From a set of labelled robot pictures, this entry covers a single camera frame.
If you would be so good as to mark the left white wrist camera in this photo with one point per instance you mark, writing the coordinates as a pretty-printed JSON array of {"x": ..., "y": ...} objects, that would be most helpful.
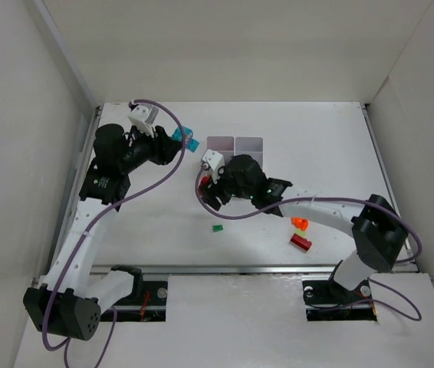
[{"x": 142, "y": 116}]

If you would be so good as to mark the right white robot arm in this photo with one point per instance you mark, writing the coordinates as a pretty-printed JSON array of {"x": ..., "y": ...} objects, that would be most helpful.
[{"x": 377, "y": 231}]

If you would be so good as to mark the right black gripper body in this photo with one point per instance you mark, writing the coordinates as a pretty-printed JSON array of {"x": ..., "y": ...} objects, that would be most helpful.
[{"x": 219, "y": 190}]

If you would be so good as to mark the pale lime lego brick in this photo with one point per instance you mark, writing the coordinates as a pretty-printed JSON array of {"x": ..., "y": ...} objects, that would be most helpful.
[{"x": 300, "y": 233}]

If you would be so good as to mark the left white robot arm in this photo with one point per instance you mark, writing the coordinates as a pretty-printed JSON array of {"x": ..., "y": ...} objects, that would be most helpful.
[{"x": 65, "y": 303}]

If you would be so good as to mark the cyan lego block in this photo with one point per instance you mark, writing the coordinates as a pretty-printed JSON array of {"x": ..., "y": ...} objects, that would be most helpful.
[{"x": 186, "y": 135}]

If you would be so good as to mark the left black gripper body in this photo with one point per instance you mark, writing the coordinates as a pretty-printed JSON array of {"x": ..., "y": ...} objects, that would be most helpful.
[{"x": 163, "y": 142}]

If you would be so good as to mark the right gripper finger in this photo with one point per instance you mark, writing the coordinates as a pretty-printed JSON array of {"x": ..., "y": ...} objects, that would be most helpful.
[
  {"x": 225, "y": 197},
  {"x": 210, "y": 199}
]

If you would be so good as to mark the metal rail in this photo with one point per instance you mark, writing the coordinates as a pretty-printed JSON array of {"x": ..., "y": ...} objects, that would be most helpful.
[{"x": 326, "y": 149}]

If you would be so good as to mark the large red lego brick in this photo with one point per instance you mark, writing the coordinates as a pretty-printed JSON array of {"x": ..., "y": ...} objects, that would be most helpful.
[{"x": 301, "y": 242}]

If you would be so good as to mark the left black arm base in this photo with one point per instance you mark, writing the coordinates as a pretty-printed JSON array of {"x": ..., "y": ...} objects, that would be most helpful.
[{"x": 146, "y": 302}]

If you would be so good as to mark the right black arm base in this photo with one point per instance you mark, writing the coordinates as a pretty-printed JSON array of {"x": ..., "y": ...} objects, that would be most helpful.
[{"x": 326, "y": 301}]

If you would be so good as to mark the white divided sorting container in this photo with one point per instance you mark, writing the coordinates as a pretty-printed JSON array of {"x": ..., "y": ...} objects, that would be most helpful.
[{"x": 230, "y": 146}]

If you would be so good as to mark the orange lego piece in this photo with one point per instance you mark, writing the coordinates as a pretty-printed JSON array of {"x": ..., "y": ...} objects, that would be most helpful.
[{"x": 300, "y": 223}]

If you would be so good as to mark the small green lego piece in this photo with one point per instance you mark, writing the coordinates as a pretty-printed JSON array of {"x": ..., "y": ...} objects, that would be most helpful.
[{"x": 217, "y": 228}]

